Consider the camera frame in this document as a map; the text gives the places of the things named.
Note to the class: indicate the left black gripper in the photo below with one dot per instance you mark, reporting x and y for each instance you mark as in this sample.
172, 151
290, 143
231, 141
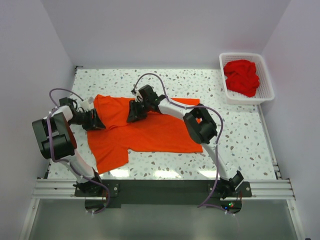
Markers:
94, 123

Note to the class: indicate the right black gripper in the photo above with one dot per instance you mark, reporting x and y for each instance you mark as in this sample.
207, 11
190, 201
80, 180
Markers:
134, 114

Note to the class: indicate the orange t shirt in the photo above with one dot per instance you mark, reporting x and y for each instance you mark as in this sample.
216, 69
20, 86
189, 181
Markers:
156, 133

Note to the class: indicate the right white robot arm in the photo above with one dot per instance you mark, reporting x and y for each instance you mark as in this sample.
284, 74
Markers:
200, 126

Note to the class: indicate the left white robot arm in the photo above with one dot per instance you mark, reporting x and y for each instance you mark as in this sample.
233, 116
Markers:
57, 142

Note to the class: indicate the red t shirt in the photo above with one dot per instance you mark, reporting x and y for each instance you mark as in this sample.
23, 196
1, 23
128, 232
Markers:
241, 77

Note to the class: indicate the white plastic basket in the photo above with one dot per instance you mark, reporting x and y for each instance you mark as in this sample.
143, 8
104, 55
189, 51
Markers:
264, 91

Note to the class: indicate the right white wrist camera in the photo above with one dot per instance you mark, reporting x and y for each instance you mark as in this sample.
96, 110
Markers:
138, 97

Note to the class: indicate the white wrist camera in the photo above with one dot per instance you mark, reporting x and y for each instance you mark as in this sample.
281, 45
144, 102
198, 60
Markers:
87, 104
138, 97

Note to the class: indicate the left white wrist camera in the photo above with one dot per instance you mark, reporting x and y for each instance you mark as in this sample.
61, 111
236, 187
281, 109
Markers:
87, 104

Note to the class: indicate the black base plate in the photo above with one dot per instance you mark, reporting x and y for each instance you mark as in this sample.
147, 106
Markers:
117, 193

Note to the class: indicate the aluminium frame rail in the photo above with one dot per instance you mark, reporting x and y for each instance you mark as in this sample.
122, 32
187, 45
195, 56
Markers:
148, 166

